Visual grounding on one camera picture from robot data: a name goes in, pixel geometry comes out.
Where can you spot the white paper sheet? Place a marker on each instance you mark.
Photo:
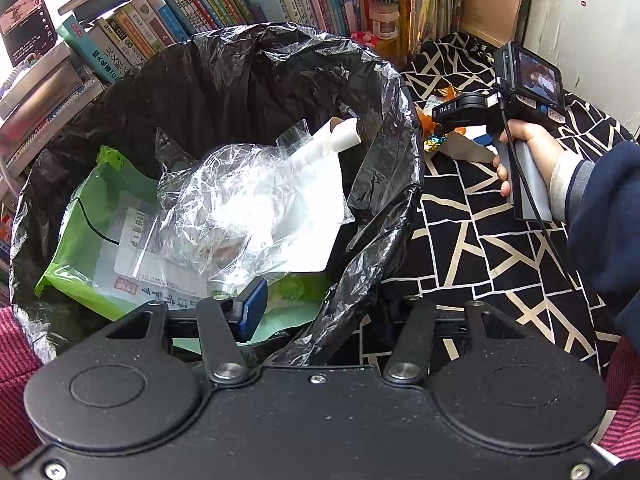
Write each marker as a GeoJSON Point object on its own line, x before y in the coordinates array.
{"type": "Point", "coordinates": [309, 229]}

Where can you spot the clear plastic wrap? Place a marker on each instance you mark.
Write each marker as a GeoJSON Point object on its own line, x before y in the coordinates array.
{"type": "Point", "coordinates": [219, 217]}

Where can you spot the small white lidded jar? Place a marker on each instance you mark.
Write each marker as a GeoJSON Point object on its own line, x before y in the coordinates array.
{"type": "Point", "coordinates": [384, 18]}

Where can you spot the black white patterned cloth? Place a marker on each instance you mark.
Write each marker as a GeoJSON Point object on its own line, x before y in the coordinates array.
{"type": "Point", "coordinates": [467, 244]}

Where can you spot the navy blue sleeve forearm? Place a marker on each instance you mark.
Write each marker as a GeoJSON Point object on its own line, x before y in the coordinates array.
{"type": "Point", "coordinates": [599, 201]}

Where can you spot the black garbage bag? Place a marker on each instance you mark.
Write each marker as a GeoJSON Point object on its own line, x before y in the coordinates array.
{"type": "Point", "coordinates": [240, 84]}

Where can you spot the person's right hand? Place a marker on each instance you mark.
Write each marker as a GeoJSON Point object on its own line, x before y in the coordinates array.
{"type": "Point", "coordinates": [544, 149]}

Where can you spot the camera with screen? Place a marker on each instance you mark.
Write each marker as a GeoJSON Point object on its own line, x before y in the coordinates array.
{"type": "Point", "coordinates": [530, 87]}

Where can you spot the row of colourful comic books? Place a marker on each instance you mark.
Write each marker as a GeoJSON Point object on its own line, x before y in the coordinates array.
{"type": "Point", "coordinates": [430, 0]}

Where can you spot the row of leaning green books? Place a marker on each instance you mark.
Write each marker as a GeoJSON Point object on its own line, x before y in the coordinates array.
{"type": "Point", "coordinates": [114, 36]}

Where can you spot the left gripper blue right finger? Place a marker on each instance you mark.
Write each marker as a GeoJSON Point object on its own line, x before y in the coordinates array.
{"type": "Point", "coordinates": [411, 358]}

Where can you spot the red white small toy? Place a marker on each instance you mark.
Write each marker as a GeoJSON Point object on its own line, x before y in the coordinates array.
{"type": "Point", "coordinates": [366, 39]}

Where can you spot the red knitted sleeve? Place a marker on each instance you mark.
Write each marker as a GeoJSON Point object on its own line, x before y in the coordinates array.
{"type": "Point", "coordinates": [17, 364]}

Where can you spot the green plastic snack bag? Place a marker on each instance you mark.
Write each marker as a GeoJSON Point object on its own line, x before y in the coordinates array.
{"type": "Point", "coordinates": [106, 258]}

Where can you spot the smartphone with lit screen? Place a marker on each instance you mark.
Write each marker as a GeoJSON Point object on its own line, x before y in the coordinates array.
{"type": "Point", "coordinates": [26, 28]}

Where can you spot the stack of lying books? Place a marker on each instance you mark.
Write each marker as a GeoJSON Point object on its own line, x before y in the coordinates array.
{"type": "Point", "coordinates": [40, 102]}

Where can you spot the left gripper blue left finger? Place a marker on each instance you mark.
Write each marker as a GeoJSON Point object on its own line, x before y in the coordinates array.
{"type": "Point", "coordinates": [222, 324]}

